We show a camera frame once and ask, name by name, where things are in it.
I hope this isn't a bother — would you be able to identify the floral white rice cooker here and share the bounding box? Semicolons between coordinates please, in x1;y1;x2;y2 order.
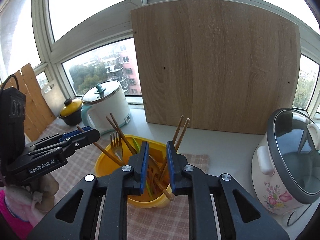
251;108;320;215

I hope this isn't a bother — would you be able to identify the light wooden board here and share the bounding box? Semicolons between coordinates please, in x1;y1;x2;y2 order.
130;0;301;135

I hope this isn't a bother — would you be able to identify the white cutting board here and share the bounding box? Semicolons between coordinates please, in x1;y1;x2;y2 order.
41;81;67;117

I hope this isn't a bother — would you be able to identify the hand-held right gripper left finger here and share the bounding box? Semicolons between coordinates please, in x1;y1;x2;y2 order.
27;141;150;240

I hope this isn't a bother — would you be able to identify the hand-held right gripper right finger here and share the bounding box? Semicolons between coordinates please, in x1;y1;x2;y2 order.
166;141;292;240

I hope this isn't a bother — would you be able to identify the metal fork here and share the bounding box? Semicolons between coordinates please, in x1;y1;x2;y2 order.
110;131;125;166

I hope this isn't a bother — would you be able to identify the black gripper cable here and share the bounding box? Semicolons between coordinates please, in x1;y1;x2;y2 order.
0;74;20;92

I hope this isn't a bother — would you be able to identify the person's left hand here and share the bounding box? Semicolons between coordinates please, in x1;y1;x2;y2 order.
29;174;60;227

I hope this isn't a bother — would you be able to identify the red-tipped wooden chopstick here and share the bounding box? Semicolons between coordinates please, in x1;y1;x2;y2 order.
147;172;174;202
109;113;137;154
76;124;125;167
174;115;185;147
175;118;190;154
105;116;137;154

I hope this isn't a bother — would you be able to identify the white electric cooker teal handle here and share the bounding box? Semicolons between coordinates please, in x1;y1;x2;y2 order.
80;80;131;135

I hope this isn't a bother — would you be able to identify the wooden plank panel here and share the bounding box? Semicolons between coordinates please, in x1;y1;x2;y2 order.
0;64;57;143

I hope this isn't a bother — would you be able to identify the yellow plastic container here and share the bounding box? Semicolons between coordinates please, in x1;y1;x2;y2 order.
94;134;173;208

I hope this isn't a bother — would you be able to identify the apartment building outside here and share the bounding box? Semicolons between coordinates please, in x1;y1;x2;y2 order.
62;38;143;97

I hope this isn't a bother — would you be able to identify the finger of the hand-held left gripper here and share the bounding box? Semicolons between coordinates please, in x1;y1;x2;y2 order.
24;129;101;161
32;126;93;147

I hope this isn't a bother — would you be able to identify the white window frame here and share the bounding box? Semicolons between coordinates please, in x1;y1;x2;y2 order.
0;0;320;120

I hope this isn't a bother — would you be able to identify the pink plaid cloth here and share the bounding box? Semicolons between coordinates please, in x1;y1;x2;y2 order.
25;121;210;240

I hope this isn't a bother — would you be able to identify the black pot with yellow lid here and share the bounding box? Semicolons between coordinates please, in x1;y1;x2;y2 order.
59;98;83;126

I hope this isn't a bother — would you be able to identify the black power cable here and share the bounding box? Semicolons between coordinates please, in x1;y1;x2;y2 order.
286;204;314;227

